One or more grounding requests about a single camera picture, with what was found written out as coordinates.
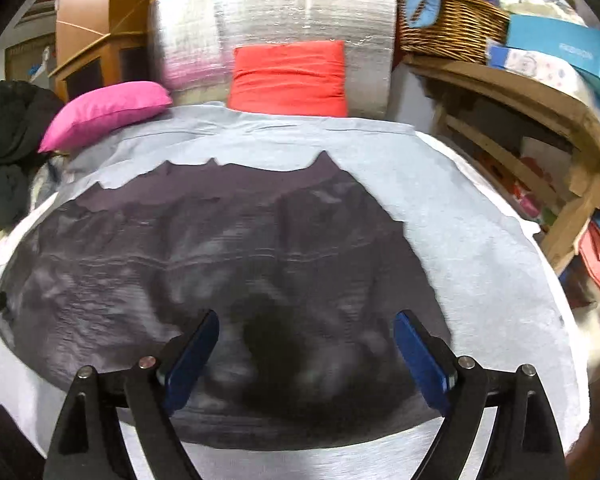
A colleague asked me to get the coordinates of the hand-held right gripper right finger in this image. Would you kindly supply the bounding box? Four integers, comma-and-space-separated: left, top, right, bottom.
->
392, 310, 566, 480

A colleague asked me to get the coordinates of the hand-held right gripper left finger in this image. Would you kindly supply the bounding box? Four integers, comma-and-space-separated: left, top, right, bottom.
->
42, 309, 221, 480

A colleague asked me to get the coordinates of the dark quilted jacket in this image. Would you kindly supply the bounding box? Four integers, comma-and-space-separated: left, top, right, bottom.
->
0, 150, 456, 451

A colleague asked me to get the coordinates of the grey cloth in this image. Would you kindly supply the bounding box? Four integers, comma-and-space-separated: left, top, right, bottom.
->
0, 102, 588, 480

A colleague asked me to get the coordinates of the grey printed garment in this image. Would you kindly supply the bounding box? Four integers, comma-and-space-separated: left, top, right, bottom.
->
30, 152, 73, 211

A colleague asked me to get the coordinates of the white sheet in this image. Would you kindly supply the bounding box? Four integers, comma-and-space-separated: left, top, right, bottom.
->
0, 132, 593, 461

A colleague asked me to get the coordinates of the black jacket pile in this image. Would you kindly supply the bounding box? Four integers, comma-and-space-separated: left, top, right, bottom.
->
0, 80, 63, 233

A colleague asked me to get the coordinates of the magenta pillow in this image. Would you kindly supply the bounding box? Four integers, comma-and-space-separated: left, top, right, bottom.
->
37, 81, 173, 154

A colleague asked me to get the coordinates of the wooden table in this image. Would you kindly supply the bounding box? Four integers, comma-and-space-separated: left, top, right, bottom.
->
402, 55, 600, 276

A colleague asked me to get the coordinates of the red pillow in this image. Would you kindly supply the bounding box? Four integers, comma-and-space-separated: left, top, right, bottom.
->
228, 40, 349, 117

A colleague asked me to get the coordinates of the wooden cabinet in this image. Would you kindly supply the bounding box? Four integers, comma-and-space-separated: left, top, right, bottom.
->
47, 0, 191, 106

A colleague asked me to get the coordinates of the printed white package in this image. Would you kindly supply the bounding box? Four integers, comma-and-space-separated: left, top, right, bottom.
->
487, 42, 588, 96

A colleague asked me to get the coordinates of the wicker basket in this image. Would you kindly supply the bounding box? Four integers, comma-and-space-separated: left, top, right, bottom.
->
397, 0, 511, 66

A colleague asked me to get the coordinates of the blue cardboard box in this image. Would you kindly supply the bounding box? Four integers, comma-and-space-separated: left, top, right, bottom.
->
505, 14, 600, 91

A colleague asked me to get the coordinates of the silver foil mat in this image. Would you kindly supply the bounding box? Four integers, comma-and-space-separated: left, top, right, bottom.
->
150, 0, 398, 118

